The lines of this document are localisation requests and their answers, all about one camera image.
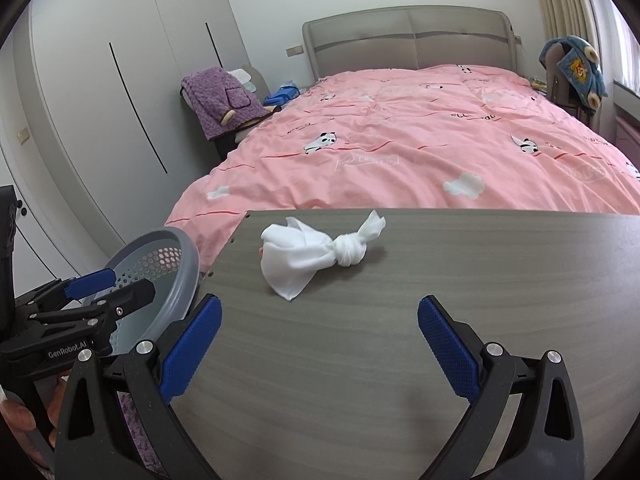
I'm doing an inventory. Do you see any brown chair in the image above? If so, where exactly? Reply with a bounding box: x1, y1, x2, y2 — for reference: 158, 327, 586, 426
540, 40, 592, 122

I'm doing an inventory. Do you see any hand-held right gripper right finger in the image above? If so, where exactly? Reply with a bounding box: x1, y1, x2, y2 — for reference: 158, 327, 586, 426
417, 295, 586, 480

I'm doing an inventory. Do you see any bed with pink duvet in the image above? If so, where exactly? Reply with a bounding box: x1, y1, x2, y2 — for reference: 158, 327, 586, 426
164, 64, 640, 267

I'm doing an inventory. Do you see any white wardrobe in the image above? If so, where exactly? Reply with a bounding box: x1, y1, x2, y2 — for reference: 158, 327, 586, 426
0, 0, 251, 281

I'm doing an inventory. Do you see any blue fleece garment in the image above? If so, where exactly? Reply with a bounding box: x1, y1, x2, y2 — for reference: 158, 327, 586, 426
539, 35, 609, 111

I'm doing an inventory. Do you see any white cloth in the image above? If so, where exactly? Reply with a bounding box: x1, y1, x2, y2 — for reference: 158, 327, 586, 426
260, 210, 388, 302

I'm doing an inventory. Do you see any cream curtain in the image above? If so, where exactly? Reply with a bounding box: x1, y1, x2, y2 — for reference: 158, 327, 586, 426
530, 0, 617, 52

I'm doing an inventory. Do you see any person's patterned clothing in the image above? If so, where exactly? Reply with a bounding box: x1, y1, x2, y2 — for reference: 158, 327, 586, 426
115, 392, 168, 478

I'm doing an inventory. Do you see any blue bag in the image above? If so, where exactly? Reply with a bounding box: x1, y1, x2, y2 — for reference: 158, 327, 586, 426
263, 86, 301, 109

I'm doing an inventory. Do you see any white pillow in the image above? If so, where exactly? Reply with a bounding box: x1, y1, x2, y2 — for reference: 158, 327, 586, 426
227, 66, 259, 94

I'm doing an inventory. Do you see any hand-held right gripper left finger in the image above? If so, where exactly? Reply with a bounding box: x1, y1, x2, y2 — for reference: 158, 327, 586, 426
54, 296, 223, 480

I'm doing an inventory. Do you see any grey padded bed headboard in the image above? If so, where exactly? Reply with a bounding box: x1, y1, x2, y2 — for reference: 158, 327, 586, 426
301, 6, 519, 83

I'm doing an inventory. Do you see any person's left hand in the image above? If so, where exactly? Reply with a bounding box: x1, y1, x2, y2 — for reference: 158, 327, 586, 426
0, 377, 68, 471

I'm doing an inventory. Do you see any purple fleece garment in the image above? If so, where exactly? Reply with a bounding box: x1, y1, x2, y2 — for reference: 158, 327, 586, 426
181, 66, 274, 142

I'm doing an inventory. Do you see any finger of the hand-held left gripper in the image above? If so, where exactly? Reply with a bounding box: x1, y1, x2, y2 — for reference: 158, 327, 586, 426
15, 268, 119, 315
30, 278, 157, 330

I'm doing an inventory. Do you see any grey perforated plastic basket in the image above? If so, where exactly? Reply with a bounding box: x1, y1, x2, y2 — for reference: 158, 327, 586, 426
80, 226, 201, 357

